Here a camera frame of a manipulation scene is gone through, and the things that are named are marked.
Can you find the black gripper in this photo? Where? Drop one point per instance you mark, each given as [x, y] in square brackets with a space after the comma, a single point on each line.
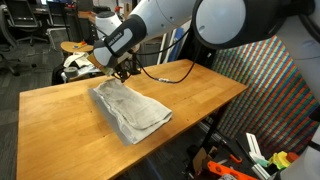
[125, 69]

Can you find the white cloth towel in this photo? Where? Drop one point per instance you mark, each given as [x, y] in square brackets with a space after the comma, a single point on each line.
[131, 115]

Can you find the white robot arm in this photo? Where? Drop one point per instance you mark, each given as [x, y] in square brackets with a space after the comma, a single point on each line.
[223, 24]

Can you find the crumpled white cloth pile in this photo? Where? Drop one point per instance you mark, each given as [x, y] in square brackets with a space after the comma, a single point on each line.
[81, 62]

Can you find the small round wooden side table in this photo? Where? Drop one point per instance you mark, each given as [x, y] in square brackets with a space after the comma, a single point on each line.
[71, 47]

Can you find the black office chair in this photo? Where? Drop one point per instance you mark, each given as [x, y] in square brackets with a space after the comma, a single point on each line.
[22, 17]

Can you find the yellow green plastic toy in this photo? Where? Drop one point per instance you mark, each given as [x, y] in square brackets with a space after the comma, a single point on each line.
[279, 160]

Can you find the grey duct tape roll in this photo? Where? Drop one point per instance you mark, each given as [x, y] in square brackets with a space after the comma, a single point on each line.
[71, 72]

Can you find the black table leg frame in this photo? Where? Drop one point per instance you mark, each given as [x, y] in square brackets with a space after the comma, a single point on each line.
[211, 122]

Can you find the orange handled black clamp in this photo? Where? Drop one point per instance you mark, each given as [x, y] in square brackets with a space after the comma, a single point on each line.
[232, 154]

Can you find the white aluminium bracket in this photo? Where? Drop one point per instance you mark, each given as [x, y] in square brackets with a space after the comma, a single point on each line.
[254, 149]

